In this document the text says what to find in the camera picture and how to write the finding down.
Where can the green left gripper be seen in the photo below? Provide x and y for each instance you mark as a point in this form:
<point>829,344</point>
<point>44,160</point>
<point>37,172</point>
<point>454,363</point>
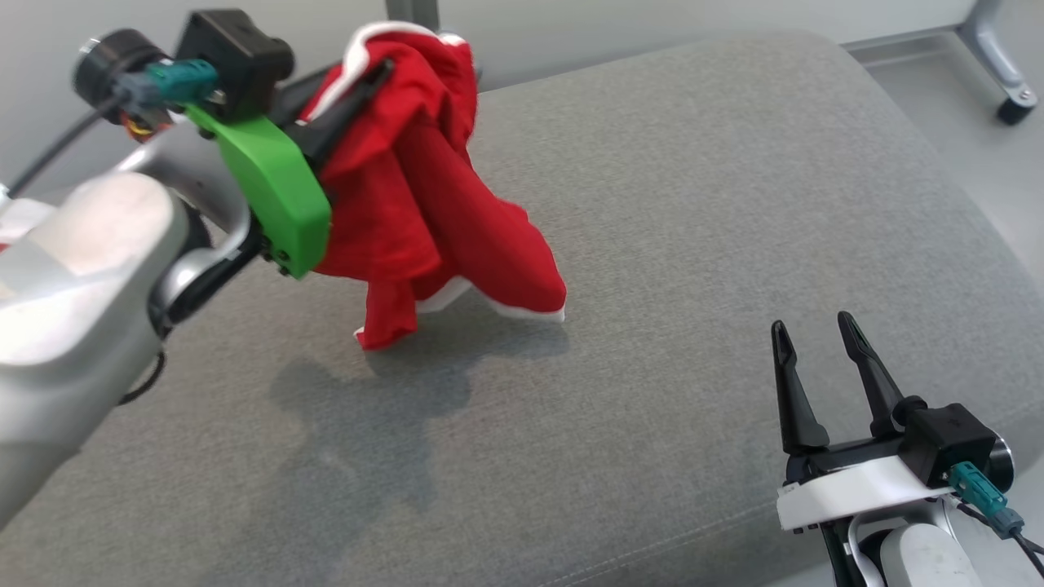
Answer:
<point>277,196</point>

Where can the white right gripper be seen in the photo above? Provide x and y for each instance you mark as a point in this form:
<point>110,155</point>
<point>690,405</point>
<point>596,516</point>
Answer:
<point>848,489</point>

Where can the red shorts with white trim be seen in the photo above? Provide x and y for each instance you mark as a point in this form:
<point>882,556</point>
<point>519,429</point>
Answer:
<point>424,204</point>

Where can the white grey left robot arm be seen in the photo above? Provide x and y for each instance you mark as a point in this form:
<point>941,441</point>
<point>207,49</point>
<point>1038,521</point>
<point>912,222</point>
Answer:
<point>81,285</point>

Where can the black right wrist cylinder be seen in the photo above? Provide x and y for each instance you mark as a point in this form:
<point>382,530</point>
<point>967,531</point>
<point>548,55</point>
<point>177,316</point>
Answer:
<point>1005,465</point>

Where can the black wrist cylinder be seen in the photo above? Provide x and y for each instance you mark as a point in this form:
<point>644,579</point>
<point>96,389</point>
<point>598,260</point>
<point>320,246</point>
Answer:
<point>114,61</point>
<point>1005,465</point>

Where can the black left wrist cylinder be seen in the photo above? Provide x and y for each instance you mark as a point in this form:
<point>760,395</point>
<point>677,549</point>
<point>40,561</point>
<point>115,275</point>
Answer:
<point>114,61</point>

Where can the grey metal leg with caster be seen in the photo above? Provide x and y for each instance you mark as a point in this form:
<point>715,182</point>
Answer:
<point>991,49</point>

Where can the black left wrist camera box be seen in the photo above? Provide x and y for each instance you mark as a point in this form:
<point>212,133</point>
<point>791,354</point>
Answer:
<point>232,57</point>

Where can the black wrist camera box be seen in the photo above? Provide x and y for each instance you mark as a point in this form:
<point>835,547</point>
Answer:
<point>232,57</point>
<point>950,436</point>

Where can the grey metal post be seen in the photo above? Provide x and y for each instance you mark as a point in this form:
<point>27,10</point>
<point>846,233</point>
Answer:
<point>412,12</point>

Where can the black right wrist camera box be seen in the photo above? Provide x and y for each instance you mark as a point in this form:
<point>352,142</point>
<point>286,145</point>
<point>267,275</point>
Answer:
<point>950,436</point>

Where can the teal left camera connector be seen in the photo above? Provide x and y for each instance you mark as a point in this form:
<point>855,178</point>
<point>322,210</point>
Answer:
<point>175,80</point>

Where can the teal camera connector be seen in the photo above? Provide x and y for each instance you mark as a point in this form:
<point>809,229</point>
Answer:
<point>175,80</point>
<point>979,489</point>

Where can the teal right camera connector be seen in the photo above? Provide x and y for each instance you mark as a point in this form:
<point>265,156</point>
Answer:
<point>979,489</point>

